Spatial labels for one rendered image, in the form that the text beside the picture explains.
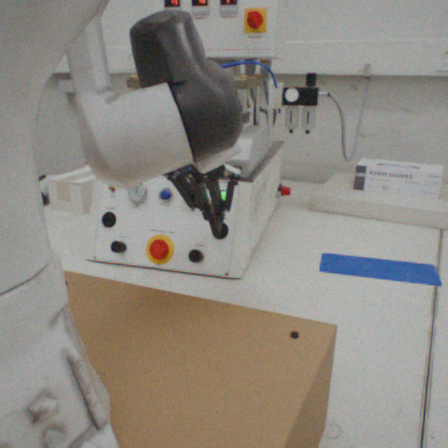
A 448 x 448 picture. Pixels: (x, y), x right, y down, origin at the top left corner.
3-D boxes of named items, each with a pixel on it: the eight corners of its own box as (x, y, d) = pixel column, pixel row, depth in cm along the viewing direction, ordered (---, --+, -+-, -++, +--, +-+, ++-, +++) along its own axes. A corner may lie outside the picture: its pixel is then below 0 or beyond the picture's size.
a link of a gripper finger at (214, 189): (205, 155, 68) (214, 155, 68) (218, 199, 77) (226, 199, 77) (199, 174, 66) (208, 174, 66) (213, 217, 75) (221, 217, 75)
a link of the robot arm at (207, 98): (177, 189, 50) (259, 160, 51) (144, 96, 39) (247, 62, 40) (145, 100, 61) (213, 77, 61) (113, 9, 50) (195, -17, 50)
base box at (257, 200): (174, 192, 139) (172, 139, 133) (291, 201, 130) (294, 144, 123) (83, 260, 91) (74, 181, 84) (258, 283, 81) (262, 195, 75)
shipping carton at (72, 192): (93, 193, 139) (90, 165, 136) (125, 198, 133) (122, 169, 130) (48, 209, 123) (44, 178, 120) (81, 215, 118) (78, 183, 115)
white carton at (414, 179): (359, 180, 136) (362, 157, 133) (439, 189, 127) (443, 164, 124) (352, 189, 126) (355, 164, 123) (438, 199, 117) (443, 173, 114)
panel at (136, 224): (91, 260, 90) (103, 172, 91) (230, 277, 83) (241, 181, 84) (86, 259, 88) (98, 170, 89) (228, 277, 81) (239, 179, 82)
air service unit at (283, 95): (270, 131, 113) (272, 72, 108) (326, 133, 110) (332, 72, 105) (267, 133, 109) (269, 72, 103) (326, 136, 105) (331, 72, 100)
